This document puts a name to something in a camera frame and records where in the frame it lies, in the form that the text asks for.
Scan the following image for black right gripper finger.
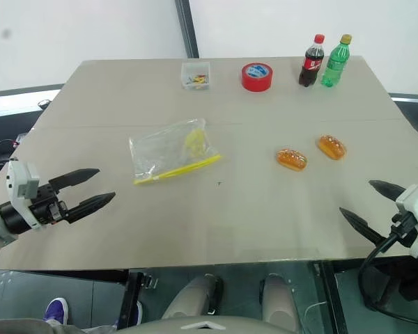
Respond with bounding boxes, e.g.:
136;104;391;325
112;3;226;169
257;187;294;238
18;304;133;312
339;207;387;249
369;180;407;202

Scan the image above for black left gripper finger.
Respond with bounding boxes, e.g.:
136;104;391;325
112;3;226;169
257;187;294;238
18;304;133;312
67;191;116;224
48;168;101;194

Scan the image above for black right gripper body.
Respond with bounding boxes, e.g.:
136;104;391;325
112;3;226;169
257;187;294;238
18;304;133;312
382;211;418;248

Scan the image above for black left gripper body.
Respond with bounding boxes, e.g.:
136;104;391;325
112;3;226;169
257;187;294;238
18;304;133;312
28;183;71;226

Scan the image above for orange toy bread roll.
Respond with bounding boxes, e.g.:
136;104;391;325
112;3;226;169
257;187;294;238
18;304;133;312
316;134;348;161
276;148;309;172

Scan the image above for clear yellow-zip plastic bag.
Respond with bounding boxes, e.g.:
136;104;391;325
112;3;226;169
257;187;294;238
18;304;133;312
127;118;223;186

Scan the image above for black table leg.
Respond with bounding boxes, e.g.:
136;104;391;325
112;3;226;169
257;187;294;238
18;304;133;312
312;260;348;334
116;269;144;330

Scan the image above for black side bench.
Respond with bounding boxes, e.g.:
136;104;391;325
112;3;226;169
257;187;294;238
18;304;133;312
0;83;65;191

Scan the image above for purple sneaker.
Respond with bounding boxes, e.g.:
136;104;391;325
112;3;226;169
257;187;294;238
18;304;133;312
43;297;70;325

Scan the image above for silver right robot leg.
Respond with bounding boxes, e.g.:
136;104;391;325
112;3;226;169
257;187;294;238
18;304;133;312
260;273;297;332

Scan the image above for silver robot leg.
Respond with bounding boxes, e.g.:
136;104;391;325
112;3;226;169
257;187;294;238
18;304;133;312
161;273;224;320
260;273;297;332

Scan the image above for silver left robot leg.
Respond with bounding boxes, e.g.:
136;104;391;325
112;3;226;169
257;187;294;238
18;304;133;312
161;273;224;320

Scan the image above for green bottle yellow cap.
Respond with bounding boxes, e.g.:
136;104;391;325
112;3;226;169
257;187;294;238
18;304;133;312
320;33;353;88

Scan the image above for cola bottle red cap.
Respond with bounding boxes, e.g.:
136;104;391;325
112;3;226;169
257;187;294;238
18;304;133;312
298;33;326;88

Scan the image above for small colourful plastic pieces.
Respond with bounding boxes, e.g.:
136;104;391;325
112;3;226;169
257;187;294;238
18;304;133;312
186;73;209;88

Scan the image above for clear plastic box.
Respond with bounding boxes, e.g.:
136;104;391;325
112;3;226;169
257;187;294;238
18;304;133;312
180;61;211;90

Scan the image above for grey robot torso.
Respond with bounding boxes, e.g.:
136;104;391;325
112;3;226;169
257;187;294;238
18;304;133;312
114;314;300;334

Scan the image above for red tape roll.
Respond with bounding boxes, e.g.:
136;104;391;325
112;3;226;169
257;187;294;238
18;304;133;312
241;62;274;93

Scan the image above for black vertical pole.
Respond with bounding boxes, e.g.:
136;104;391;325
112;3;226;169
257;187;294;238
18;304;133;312
174;0;200;59

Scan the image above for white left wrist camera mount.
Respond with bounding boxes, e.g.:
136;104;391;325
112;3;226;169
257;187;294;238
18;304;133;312
6;159;41;230

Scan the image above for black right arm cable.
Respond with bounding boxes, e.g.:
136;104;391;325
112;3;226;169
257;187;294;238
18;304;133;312
357;231;418;319

